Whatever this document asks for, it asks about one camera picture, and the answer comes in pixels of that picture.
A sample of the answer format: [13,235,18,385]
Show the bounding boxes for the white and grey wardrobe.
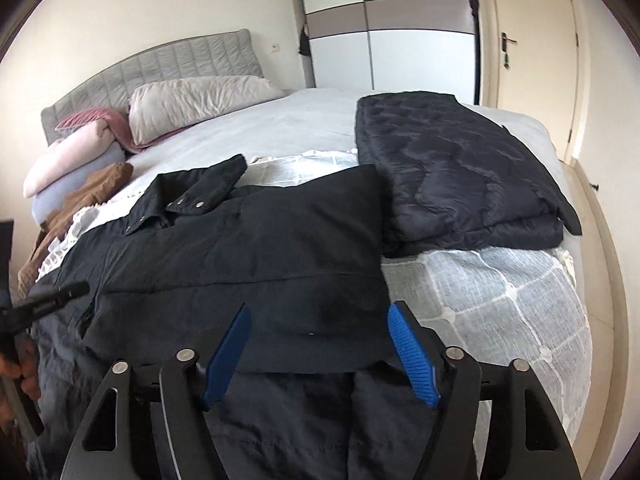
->
[285,0,484,107]

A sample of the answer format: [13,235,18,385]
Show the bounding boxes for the beige pillow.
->
[128,75,287,145]

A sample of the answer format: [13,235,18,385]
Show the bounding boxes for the cream door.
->
[486,0,585,164]

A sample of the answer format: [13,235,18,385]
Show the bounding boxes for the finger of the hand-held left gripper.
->
[15,282,91,322]

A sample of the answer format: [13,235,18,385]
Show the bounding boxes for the person's left hand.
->
[0,347,40,423]

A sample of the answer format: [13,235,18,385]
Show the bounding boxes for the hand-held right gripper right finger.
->
[387,300,583,480]

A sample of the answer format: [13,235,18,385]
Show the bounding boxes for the folded lavender sheet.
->
[30,144,127,224]

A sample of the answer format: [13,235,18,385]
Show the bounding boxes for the bed with grey sheet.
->
[17,87,595,480]

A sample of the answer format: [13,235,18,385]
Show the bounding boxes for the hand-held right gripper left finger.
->
[60,302,252,480]

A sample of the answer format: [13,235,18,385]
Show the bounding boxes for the brown garment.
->
[17,161,135,297]

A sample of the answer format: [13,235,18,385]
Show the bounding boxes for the folded dark quilted jacket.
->
[354,90,584,259]

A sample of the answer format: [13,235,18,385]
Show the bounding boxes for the large black jacket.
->
[25,154,481,480]

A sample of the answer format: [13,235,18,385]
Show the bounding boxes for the maroon ribbed cushion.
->
[55,107,153,155]

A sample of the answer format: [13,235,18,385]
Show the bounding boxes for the metal door handle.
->
[499,31,519,70]

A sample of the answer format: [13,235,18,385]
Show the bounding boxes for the grey quilted headboard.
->
[40,28,265,147]

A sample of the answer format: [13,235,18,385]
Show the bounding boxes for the folded pink blanket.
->
[22,121,124,199]

